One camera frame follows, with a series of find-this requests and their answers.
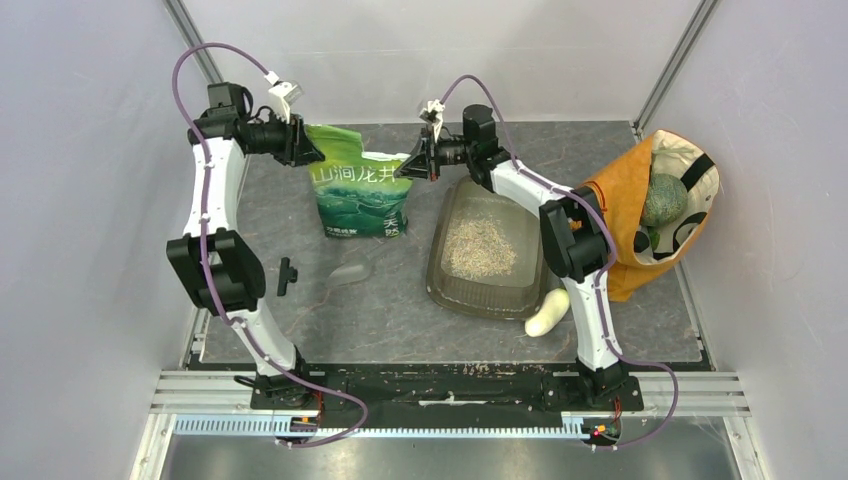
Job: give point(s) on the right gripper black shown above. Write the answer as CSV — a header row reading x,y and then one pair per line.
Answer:
x,y
416,167

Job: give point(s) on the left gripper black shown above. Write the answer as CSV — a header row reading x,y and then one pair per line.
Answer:
x,y
303,150

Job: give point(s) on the green litter bag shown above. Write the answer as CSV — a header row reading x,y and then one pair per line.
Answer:
x,y
356,192

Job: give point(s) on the clear plastic scoop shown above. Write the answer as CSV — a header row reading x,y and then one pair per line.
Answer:
x,y
359,267

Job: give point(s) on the black bag clip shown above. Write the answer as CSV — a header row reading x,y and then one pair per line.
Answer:
x,y
287,275

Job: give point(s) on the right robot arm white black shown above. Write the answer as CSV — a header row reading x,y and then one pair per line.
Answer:
x,y
576,243

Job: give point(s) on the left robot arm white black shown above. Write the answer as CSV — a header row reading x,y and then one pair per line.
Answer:
x,y
213,262

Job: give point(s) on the poured litter granules pile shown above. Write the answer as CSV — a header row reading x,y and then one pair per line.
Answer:
x,y
477,248

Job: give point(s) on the grey plastic litter box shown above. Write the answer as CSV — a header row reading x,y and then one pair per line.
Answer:
x,y
516,296

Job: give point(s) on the white radish toy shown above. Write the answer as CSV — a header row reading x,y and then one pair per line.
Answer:
x,y
554,307

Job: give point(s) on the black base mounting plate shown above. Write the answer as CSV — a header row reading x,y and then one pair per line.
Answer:
x,y
450,396

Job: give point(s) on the orange tote bag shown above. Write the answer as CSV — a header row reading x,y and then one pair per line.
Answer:
x,y
643,253

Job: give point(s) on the green melon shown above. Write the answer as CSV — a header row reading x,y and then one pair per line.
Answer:
x,y
665,201

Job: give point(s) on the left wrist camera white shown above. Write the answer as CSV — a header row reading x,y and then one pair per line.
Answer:
x,y
282,95

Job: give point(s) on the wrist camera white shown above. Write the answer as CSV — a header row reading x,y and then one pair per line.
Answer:
x,y
282,95
431,112

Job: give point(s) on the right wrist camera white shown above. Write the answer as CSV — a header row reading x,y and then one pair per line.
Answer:
x,y
431,112

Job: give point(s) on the aluminium frame rail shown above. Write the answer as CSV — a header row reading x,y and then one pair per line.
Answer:
x,y
699,393

